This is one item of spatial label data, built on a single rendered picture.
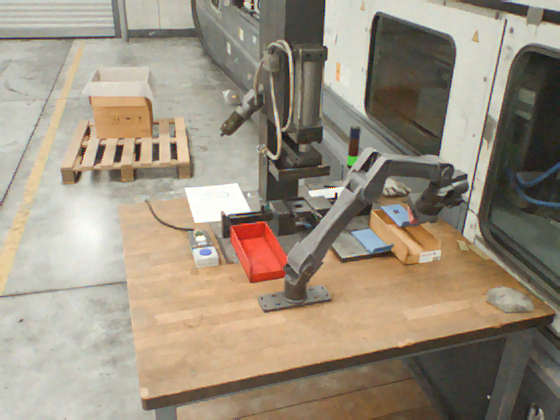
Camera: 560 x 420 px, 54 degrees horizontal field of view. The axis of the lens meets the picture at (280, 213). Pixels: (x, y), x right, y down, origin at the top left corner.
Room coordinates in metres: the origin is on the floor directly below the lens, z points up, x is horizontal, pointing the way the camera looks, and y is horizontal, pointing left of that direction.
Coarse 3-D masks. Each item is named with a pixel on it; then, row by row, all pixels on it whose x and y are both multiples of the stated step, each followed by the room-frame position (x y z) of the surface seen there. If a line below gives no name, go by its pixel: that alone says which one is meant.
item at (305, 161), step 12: (276, 132) 1.84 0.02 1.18; (288, 144) 1.72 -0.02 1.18; (300, 144) 1.66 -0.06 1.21; (288, 156) 1.68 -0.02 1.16; (300, 156) 1.61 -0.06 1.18; (312, 156) 1.62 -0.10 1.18; (276, 168) 1.61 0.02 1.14; (288, 168) 1.61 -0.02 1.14; (300, 168) 1.62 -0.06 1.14; (312, 168) 1.63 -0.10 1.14; (324, 168) 1.64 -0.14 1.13
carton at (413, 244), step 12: (372, 216) 1.65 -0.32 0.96; (384, 216) 1.68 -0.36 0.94; (372, 228) 1.64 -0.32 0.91; (384, 228) 1.57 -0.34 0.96; (396, 228) 1.66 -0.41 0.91; (408, 228) 1.64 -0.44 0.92; (420, 228) 1.58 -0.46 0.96; (384, 240) 1.56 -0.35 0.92; (396, 240) 1.49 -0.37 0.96; (408, 240) 1.58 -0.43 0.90; (420, 240) 1.57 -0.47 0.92; (432, 240) 1.51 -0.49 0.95; (396, 252) 1.48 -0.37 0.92; (408, 252) 1.51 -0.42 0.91; (420, 252) 1.51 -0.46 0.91; (432, 252) 1.46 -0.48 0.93; (408, 264) 1.44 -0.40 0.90
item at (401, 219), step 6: (396, 204) 1.68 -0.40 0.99; (384, 210) 1.63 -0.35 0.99; (390, 210) 1.63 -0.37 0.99; (396, 210) 1.64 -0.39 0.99; (402, 210) 1.64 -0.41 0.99; (390, 216) 1.59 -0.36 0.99; (396, 216) 1.59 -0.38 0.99; (402, 216) 1.59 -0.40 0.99; (396, 222) 1.55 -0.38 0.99; (402, 222) 1.52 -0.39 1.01; (408, 222) 1.52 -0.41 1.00
